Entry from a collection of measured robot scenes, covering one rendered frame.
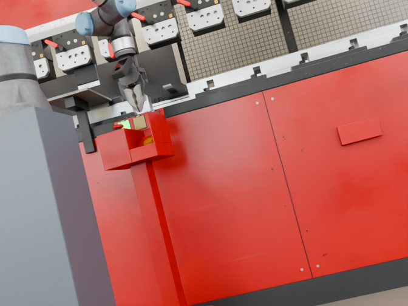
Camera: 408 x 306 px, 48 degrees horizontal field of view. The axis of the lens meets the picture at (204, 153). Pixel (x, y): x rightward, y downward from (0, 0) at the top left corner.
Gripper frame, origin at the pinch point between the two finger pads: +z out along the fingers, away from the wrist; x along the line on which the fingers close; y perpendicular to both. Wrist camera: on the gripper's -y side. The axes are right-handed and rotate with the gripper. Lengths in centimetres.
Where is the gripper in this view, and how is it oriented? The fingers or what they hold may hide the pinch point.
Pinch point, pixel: (138, 108)
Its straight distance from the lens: 159.2
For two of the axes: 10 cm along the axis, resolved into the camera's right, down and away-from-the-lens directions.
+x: -9.3, 2.6, 2.7
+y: 2.6, -0.7, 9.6
